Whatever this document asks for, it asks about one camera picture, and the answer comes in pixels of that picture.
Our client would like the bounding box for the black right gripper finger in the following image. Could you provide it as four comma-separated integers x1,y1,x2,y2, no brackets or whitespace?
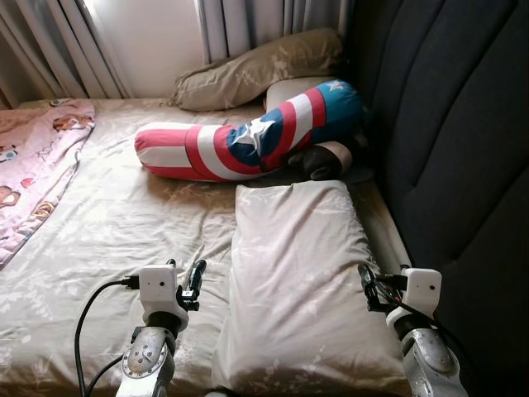
357,263,381,309

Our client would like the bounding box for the beige floral bed sheet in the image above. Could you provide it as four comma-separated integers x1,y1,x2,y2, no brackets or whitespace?
0,95,414,397

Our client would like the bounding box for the white satin pillow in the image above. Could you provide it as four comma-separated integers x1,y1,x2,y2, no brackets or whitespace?
211,180,410,394

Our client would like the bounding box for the dark round object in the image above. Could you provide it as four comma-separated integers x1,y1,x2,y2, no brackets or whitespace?
298,141,356,181

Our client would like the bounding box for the dark upholstered headboard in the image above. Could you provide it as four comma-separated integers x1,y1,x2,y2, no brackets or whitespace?
347,0,529,397

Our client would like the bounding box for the pink cartoon print blanket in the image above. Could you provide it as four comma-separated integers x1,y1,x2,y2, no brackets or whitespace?
0,98,96,270

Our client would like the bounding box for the olive floral pillow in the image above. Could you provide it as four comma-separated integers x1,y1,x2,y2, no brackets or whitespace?
169,29,344,112

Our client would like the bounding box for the small white pillow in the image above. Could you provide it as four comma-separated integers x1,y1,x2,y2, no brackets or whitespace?
264,76,331,112

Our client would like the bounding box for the grey curtain beside headboard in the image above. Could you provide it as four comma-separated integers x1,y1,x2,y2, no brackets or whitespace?
197,0,356,63

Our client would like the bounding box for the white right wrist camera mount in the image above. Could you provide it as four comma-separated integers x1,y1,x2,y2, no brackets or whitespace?
387,267,443,328

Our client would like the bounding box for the grey curtain beside wall outlet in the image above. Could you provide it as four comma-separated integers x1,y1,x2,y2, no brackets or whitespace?
0,0,129,104

